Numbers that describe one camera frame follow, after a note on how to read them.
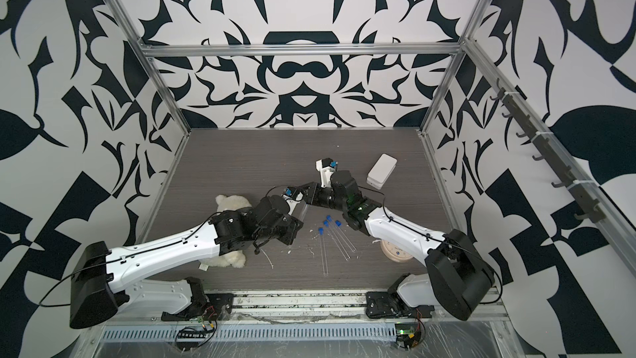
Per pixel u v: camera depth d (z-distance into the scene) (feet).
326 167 2.44
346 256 2.73
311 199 2.29
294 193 2.21
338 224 2.98
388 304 2.21
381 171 3.33
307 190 2.44
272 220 1.87
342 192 2.05
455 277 1.38
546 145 1.81
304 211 2.48
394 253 2.70
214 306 2.42
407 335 2.33
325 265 2.66
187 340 2.34
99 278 1.31
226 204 2.92
